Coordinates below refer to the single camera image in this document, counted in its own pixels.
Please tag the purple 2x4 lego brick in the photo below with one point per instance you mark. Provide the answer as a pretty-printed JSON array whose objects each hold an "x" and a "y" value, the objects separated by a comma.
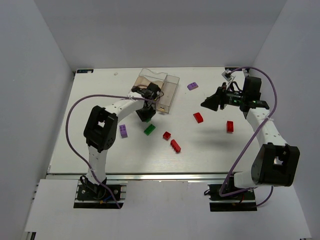
[{"x": 123, "y": 131}]

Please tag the dark label sticker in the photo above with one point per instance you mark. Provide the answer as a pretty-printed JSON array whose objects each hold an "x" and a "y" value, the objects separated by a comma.
[
  {"x": 84, "y": 71},
  {"x": 230, "y": 68}
]

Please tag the green 2x4 lego brick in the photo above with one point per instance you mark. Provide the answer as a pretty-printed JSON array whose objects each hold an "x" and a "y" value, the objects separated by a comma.
[{"x": 149, "y": 129}]

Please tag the aluminium right side rail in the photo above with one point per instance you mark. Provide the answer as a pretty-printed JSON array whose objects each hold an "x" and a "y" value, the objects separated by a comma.
[{"x": 246, "y": 72}]

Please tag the aluminium rail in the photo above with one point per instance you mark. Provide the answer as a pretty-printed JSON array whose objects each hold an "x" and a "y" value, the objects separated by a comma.
[
  {"x": 166, "y": 176},
  {"x": 246, "y": 72}
]

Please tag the red lego brick far right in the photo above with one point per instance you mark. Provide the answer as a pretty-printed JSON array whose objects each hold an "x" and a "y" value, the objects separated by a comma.
[{"x": 229, "y": 126}]

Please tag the aluminium front rail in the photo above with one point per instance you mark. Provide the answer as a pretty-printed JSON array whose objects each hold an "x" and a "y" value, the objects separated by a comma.
[{"x": 166, "y": 176}]

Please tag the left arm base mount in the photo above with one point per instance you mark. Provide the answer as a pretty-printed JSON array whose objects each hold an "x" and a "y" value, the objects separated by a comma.
[{"x": 93, "y": 196}]

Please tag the dark label sticker left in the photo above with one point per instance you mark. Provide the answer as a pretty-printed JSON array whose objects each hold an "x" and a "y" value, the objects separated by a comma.
[{"x": 84, "y": 71}]

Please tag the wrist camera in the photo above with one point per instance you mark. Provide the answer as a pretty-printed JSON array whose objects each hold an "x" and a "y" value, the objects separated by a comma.
[
  {"x": 151, "y": 92},
  {"x": 228, "y": 77}
]

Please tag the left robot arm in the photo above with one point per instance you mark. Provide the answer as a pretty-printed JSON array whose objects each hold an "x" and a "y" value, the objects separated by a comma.
[{"x": 101, "y": 128}]

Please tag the red 2x2 lego brick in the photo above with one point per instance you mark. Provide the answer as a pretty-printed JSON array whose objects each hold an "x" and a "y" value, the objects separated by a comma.
[{"x": 167, "y": 135}]

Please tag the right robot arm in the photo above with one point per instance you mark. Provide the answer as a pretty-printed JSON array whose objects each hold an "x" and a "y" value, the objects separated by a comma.
[{"x": 276, "y": 161}]

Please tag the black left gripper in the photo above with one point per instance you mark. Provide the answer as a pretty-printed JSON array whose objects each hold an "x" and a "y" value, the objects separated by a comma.
[{"x": 146, "y": 114}]

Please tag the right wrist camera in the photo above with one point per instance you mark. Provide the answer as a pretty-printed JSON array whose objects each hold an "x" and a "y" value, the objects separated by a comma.
[{"x": 228, "y": 77}]

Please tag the red curved lego brick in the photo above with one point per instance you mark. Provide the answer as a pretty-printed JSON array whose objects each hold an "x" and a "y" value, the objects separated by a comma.
[{"x": 198, "y": 117}]

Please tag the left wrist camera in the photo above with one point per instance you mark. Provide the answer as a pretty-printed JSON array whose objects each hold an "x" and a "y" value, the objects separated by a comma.
[{"x": 151, "y": 92}]

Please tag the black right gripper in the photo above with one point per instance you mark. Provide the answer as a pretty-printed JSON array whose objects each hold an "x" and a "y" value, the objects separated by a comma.
[{"x": 221, "y": 97}]

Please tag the red 2x4 lego on side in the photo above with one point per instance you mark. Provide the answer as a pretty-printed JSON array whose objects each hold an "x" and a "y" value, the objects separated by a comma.
[{"x": 175, "y": 146}]

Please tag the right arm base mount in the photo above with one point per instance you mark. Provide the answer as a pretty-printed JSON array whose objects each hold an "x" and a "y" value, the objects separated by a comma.
[{"x": 240, "y": 202}]

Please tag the clear stepped organizer tray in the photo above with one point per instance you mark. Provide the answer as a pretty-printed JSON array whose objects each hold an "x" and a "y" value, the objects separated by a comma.
[{"x": 147, "y": 76}]

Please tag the purple sloped lego brick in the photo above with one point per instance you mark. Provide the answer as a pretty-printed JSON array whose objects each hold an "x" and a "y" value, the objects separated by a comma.
[{"x": 192, "y": 86}]

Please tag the dark label sticker right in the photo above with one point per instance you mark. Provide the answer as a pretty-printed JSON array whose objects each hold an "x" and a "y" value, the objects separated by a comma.
[{"x": 230, "y": 68}]

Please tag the clear long drawer box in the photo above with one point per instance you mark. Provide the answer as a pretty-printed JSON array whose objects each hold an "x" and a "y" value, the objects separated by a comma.
[{"x": 169, "y": 90}]

